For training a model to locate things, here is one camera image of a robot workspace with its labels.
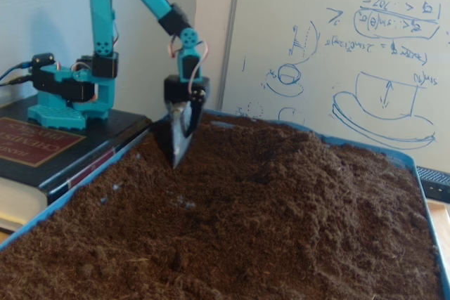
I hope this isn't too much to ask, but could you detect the blue plastic tray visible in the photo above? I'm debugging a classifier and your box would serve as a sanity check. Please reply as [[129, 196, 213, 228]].
[[0, 108, 446, 300]]

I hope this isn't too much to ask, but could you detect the whiteboard with blue sketches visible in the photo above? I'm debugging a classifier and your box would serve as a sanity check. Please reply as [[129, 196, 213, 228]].
[[216, 0, 450, 174]]

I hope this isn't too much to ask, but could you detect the blue cable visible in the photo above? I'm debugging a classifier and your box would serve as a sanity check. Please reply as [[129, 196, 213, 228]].
[[0, 63, 32, 81]]

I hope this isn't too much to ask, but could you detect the black cable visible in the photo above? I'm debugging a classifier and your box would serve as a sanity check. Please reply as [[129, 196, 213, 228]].
[[0, 74, 34, 87]]

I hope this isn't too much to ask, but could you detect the teal robot arm with base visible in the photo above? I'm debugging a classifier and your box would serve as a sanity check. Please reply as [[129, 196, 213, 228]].
[[27, 0, 211, 129]]

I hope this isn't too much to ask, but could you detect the brown soil heap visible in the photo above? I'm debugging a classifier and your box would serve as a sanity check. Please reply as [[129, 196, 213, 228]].
[[0, 113, 442, 300]]

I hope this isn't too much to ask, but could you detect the perforated black electronics box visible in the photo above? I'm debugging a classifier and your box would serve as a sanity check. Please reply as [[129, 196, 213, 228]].
[[416, 166, 450, 204]]

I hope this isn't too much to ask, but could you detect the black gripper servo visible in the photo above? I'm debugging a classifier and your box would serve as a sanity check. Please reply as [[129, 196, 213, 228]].
[[163, 74, 211, 169]]

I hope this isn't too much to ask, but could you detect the black chemistry physics handbook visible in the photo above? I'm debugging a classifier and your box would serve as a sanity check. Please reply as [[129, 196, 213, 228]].
[[0, 98, 154, 234]]

